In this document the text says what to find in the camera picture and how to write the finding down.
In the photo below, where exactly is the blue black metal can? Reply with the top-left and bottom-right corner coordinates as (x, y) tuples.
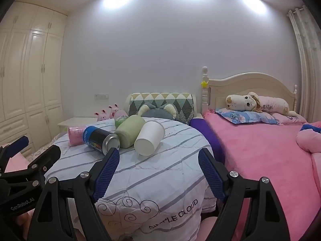
(82, 126), (120, 155)

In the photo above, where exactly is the cream curtain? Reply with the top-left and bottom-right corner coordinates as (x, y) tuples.
(287, 5), (320, 122)

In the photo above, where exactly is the triangle pattern quilted cushion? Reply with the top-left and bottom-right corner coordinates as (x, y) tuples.
(124, 93), (198, 124)

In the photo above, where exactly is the white nightstand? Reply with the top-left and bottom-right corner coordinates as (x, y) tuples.
(58, 117), (97, 133)

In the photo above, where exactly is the pink long pillow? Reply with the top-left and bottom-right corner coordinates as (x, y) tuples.
(254, 96), (299, 117)

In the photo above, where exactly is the white striped folded quilt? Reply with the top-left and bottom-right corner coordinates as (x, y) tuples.
(43, 116), (218, 241)

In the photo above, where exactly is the pink plush cushion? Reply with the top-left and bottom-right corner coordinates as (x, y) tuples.
(296, 121), (320, 153)

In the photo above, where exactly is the purple pillow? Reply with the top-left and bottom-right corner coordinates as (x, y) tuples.
(189, 118), (225, 164)

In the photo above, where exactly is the dog plush toy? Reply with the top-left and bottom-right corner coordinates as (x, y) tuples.
(225, 92), (262, 113)

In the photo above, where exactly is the white paper cup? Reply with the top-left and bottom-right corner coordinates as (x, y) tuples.
(134, 121), (165, 156)

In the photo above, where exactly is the pink bed blanket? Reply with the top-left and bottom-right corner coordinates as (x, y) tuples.
(203, 111), (320, 240)

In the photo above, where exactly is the yellow star sticker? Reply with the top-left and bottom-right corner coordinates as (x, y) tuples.
(201, 81), (208, 89)

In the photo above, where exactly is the green pink patterned cup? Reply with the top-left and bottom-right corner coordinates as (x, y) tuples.
(114, 115), (128, 128)

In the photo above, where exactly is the cream wardrobe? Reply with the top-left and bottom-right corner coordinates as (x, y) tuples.
(1, 2), (67, 159)

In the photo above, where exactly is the cream bed headboard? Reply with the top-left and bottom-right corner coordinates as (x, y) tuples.
(201, 66), (297, 114)

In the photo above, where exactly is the grey bear plush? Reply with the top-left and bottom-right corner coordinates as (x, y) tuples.
(137, 103), (187, 124)

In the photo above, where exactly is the plain green cup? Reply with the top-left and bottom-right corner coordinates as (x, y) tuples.
(115, 115), (146, 149)

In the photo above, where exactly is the pink pig plush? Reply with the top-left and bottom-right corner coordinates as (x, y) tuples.
(109, 104), (128, 120)
(94, 109), (109, 121)

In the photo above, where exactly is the blue cartoon pillow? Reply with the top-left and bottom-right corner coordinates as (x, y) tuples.
(215, 108), (278, 125)

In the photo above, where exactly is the wall socket plate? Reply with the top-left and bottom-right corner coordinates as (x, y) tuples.
(94, 94), (109, 100)

